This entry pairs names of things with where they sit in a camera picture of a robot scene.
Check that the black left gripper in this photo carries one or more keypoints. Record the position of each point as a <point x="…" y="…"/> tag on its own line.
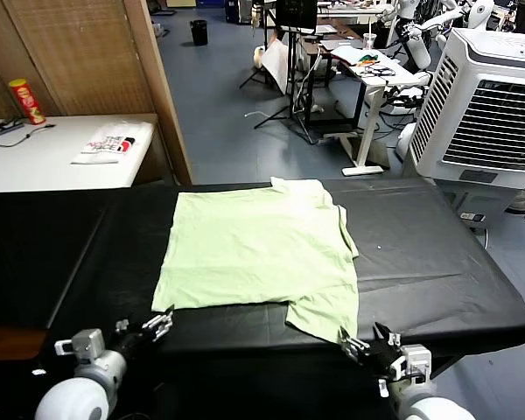
<point x="129" y="345"/>

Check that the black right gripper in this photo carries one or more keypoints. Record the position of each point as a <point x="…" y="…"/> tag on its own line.
<point x="378" y="356"/>

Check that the light green t-shirt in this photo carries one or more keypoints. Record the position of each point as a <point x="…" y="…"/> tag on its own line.
<point x="254" y="254"/>

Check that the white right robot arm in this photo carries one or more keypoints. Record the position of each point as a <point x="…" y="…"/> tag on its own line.
<point x="429" y="407"/>

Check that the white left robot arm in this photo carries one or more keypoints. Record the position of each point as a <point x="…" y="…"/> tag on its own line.
<point x="74" y="394"/>

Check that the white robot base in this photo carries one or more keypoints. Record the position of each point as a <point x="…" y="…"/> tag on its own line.
<point x="406" y="140"/>

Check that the black table cover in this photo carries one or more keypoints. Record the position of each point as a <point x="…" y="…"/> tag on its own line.
<point x="26" y="254"/>
<point x="420" y="271"/>

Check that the grey floor power strip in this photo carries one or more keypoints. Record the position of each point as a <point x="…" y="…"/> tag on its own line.
<point x="472" y="216"/>

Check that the folded white printed t-shirt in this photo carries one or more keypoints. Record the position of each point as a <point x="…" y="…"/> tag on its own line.
<point x="109" y="144"/>

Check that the white side table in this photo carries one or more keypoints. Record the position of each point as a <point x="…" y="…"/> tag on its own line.
<point x="35" y="168"/>

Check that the round fan base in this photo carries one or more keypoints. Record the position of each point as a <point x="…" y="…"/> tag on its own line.
<point x="521" y="202"/>

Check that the black power strip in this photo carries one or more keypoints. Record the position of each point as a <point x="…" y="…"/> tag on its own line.
<point x="9" y="126"/>

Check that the red chips can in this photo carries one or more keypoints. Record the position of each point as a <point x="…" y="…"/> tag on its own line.
<point x="26" y="101"/>

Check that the white air cooler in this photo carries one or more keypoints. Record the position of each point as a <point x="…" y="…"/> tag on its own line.
<point x="477" y="109"/>

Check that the black monitor stand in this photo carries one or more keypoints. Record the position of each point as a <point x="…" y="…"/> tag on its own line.
<point x="294" y="87"/>

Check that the white standing desk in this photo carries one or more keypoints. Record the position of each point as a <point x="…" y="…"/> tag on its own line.
<point x="404" y="75"/>

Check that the wooden partition screen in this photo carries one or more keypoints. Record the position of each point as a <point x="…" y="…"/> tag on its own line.
<point x="83" y="57"/>

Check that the green orange cloth bundle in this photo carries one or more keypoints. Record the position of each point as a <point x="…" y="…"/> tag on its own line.
<point x="367" y="58"/>

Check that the white pink desk cloth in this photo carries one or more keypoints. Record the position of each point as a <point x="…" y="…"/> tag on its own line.
<point x="345" y="53"/>

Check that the cream paper roll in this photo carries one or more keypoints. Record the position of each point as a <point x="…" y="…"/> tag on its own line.
<point x="258" y="57"/>

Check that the white leaning board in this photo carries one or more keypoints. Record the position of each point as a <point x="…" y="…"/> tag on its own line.
<point x="276" y="61"/>

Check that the black trash bin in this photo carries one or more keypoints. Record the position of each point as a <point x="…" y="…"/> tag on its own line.
<point x="199" y="32"/>

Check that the plastic cup with straw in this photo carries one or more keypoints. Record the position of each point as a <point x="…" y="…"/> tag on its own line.
<point x="368" y="42"/>

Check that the white humanoid robot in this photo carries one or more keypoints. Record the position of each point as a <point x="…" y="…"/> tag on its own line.
<point x="477" y="11"/>
<point x="415" y="44"/>

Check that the black monitor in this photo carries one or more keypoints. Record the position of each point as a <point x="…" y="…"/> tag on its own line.
<point x="295" y="13"/>

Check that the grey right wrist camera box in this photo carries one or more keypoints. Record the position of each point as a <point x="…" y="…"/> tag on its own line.
<point x="415" y="361"/>

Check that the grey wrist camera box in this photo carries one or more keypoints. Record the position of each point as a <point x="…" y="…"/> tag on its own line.
<point x="415" y="361"/>
<point x="85" y="343"/>

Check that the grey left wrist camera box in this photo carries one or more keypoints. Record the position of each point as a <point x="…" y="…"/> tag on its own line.
<point x="85" y="343"/>

